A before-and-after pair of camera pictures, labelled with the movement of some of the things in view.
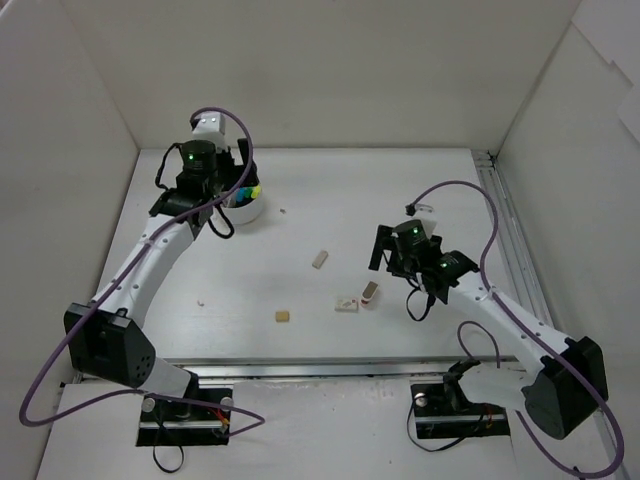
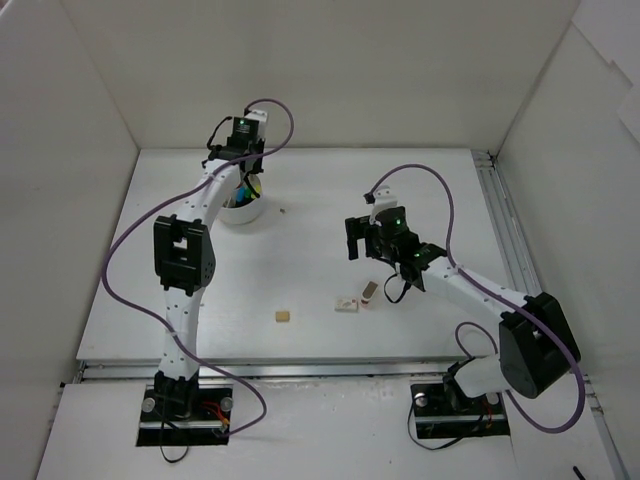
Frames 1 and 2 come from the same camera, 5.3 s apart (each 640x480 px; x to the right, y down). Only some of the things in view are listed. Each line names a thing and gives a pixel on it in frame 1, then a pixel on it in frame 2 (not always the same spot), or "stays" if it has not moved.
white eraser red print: x=348 y=305 stays
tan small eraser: x=282 y=316 stays
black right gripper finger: x=383 y=241 → x=361 y=228
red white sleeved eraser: x=368 y=292 stays
